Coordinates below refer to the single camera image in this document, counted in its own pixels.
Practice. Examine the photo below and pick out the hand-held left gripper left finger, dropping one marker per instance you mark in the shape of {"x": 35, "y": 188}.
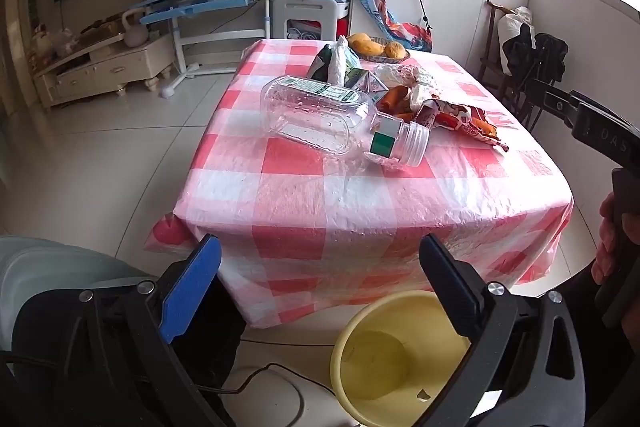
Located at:
{"x": 192, "y": 287}

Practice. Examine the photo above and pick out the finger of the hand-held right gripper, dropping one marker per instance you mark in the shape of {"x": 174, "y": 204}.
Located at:
{"x": 552, "y": 103}

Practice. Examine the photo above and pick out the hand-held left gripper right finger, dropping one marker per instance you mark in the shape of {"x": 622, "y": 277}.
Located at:
{"x": 450, "y": 292}

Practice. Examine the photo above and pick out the red snack wrapper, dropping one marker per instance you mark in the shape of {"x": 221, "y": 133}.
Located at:
{"x": 460, "y": 119}

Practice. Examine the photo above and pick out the yellow plastic bin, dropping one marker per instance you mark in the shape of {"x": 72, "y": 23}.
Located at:
{"x": 380, "y": 357}

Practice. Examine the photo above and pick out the white tissue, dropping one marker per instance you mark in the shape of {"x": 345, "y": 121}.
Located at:
{"x": 424, "y": 96}

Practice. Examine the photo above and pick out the clear plastic bag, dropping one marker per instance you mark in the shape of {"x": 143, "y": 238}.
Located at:
{"x": 400, "y": 74}

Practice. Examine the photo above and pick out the pale green drink carton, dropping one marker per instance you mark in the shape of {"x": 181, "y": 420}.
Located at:
{"x": 362, "y": 83}

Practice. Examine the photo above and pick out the clear plastic bottle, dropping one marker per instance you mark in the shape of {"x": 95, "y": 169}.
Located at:
{"x": 310, "y": 117}

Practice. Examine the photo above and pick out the white paper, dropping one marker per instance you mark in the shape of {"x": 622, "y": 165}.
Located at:
{"x": 345, "y": 59}

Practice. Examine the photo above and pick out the dark green packet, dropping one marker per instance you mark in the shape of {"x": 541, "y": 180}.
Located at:
{"x": 320, "y": 66}

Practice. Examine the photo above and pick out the person's right hand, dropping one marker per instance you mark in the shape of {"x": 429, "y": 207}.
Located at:
{"x": 606, "y": 237}

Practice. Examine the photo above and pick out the black folding chair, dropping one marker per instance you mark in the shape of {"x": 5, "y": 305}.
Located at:
{"x": 540, "y": 57}

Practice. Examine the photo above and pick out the person's left leg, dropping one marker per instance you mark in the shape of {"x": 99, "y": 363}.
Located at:
{"x": 220, "y": 332}

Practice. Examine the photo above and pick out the dark wooden chair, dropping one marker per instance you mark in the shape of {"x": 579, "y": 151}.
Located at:
{"x": 492, "y": 67}

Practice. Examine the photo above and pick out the white plastic sack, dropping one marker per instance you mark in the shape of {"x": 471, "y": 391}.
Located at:
{"x": 515, "y": 24}

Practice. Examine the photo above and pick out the white cabinet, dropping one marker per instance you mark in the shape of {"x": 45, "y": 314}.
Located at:
{"x": 460, "y": 7}

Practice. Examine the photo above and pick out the red white checked tablecloth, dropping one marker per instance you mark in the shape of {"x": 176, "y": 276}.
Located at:
{"x": 300, "y": 207}

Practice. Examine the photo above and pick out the grey blue chair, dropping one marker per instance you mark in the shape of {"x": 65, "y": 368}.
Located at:
{"x": 50, "y": 262}

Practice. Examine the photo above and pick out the woven fruit basket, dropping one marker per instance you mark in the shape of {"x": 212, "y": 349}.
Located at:
{"x": 395, "y": 58}

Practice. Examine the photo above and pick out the small yellow mango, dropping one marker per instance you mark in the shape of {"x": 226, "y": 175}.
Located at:
{"x": 395, "y": 50}

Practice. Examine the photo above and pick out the large yellow mango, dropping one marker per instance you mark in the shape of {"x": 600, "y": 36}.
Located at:
{"x": 365, "y": 44}

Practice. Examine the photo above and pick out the colourful printed bag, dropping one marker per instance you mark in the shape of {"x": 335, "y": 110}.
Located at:
{"x": 375, "y": 2}

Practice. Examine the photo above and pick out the cream television cabinet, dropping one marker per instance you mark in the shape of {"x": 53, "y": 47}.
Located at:
{"x": 100, "y": 69}

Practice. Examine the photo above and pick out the white plastic stool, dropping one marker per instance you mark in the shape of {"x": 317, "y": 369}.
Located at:
{"x": 305, "y": 12}

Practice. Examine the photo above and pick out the blue study desk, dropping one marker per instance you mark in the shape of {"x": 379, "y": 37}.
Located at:
{"x": 210, "y": 2}

